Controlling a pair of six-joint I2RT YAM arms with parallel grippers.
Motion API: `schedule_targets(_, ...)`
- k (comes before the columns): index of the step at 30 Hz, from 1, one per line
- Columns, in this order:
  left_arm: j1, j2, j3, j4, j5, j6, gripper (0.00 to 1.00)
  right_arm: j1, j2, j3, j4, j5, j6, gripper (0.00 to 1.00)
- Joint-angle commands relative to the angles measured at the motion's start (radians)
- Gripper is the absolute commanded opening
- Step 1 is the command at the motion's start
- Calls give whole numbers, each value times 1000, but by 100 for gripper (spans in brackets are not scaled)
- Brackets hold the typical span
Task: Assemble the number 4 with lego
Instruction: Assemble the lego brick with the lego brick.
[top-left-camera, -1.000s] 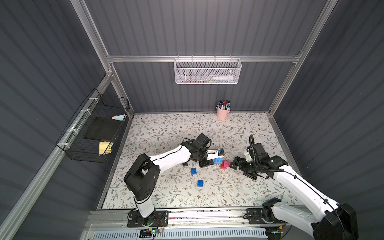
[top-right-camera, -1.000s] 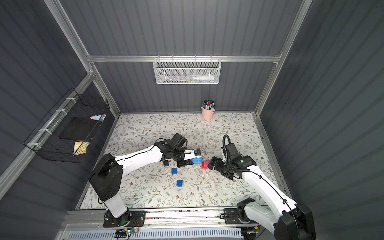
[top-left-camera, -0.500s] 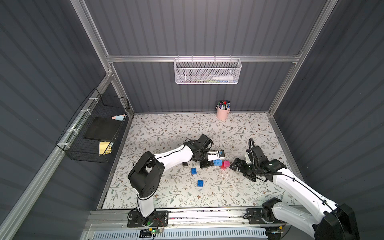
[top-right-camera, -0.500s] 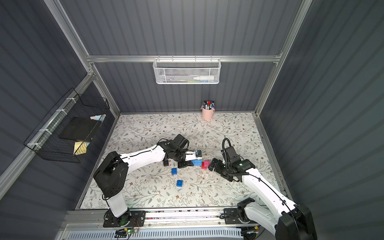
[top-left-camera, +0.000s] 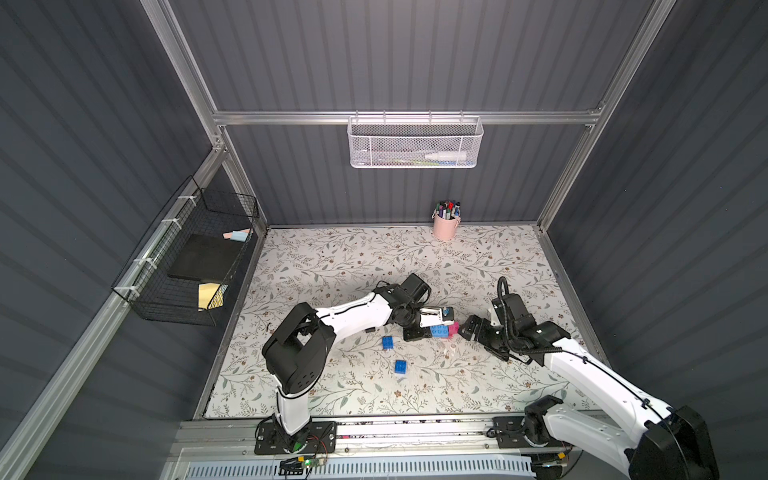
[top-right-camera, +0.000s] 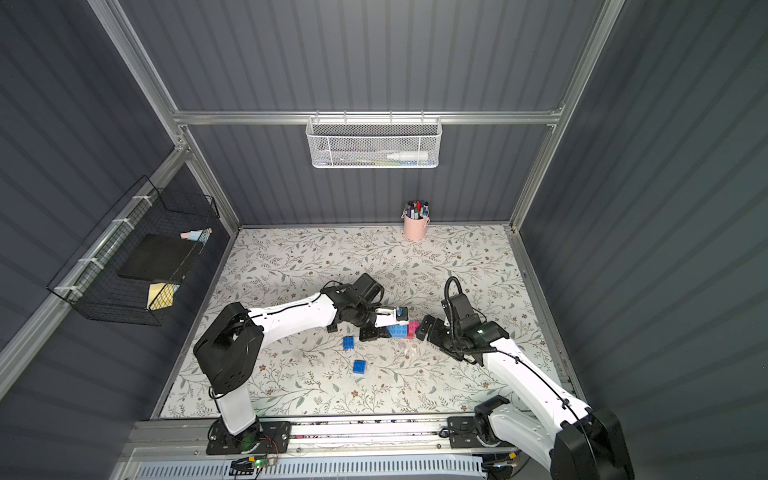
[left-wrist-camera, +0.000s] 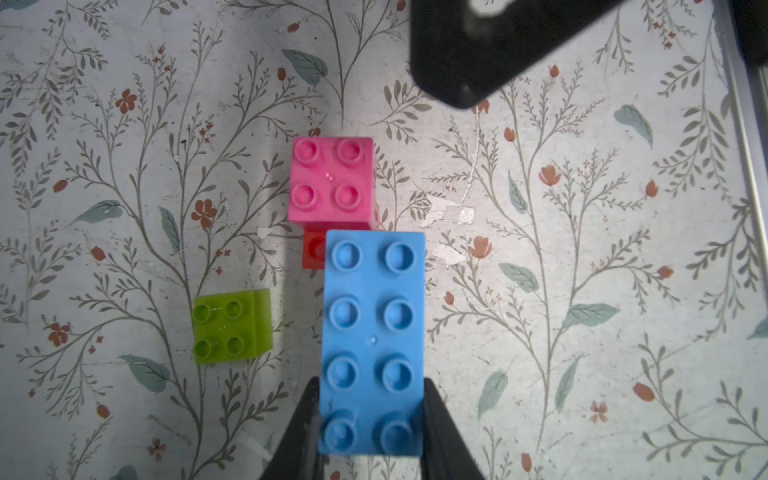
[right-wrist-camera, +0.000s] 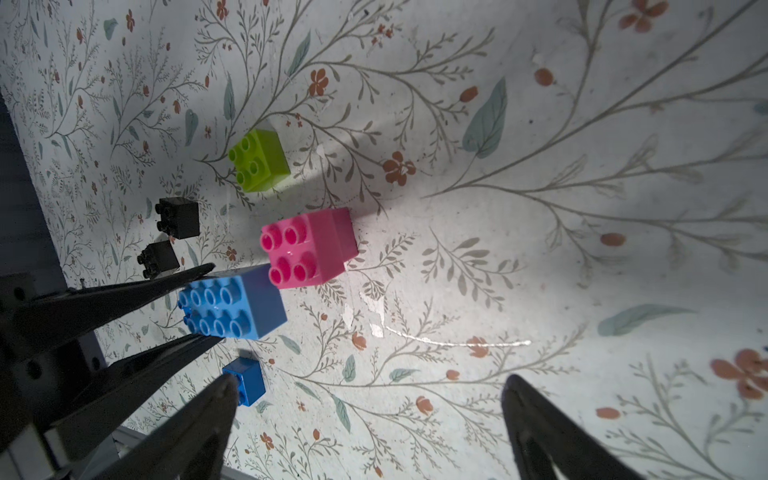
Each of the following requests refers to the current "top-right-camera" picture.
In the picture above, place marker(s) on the pink metal pen bucket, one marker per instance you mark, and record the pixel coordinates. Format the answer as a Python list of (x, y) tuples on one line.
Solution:
[(415, 229)]

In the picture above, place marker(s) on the white bottle in basket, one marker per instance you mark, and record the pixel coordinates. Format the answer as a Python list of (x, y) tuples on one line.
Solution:
[(408, 156)]

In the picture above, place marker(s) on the yellow sticky note pad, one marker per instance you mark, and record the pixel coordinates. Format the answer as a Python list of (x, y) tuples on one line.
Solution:
[(161, 295)]

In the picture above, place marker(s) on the pink lego brick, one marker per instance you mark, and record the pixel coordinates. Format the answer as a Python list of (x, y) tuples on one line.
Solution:
[(412, 329)]

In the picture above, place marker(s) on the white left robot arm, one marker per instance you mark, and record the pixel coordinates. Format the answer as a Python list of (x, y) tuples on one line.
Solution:
[(227, 352)]

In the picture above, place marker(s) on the black wire side basket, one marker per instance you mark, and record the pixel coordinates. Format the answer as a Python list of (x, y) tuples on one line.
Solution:
[(89, 282)]

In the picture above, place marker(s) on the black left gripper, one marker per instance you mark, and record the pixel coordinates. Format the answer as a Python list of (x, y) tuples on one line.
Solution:
[(372, 323)]

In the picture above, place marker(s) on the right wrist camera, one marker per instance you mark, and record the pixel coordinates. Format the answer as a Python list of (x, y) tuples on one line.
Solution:
[(461, 315)]

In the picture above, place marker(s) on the markers in bucket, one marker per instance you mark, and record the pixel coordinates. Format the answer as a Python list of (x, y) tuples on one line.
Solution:
[(416, 210)]

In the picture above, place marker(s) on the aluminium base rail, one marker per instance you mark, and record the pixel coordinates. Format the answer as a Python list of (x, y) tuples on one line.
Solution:
[(407, 434)]

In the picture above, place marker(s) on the black notebook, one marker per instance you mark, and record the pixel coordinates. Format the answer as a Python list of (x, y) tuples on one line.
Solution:
[(160, 259)]

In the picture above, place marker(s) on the white wire wall basket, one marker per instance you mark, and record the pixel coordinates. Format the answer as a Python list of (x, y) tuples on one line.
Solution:
[(344, 144)]

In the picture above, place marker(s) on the light blue long lego brick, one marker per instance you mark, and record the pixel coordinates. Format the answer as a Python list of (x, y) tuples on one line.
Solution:
[(398, 331)]

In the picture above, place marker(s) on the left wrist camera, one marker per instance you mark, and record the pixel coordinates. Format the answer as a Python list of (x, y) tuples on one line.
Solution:
[(368, 290)]

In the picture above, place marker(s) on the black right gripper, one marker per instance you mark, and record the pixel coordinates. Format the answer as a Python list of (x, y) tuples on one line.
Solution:
[(438, 330)]

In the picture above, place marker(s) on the blue lego brick lower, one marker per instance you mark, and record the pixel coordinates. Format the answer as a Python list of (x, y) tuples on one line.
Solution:
[(359, 367)]

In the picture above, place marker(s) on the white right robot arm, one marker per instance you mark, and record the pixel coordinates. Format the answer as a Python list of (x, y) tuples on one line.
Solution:
[(565, 435)]

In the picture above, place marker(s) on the pastel sticky notes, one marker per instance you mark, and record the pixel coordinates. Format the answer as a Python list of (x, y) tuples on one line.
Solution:
[(197, 235)]

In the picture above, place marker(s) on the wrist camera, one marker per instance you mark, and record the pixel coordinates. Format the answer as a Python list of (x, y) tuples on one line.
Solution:
[(368, 290), (461, 315)]

